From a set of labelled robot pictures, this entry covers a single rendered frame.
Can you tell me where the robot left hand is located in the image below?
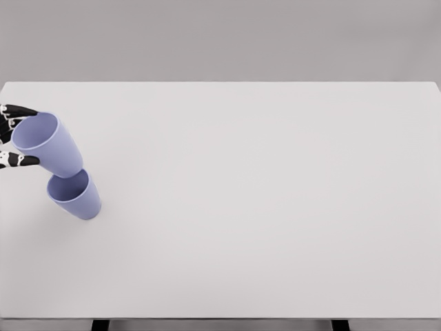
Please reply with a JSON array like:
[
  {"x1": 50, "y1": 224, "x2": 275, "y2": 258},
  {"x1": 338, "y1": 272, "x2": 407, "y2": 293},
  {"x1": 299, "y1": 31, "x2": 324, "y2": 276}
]
[{"x1": 0, "y1": 103, "x2": 41, "y2": 170}]

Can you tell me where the lavender plastic cup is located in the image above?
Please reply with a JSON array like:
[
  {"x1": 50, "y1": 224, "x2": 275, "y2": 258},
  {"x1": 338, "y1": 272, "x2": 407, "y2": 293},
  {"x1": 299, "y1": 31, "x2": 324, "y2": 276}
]
[
  {"x1": 10, "y1": 111, "x2": 83, "y2": 179},
  {"x1": 46, "y1": 168, "x2": 102, "y2": 221}
]

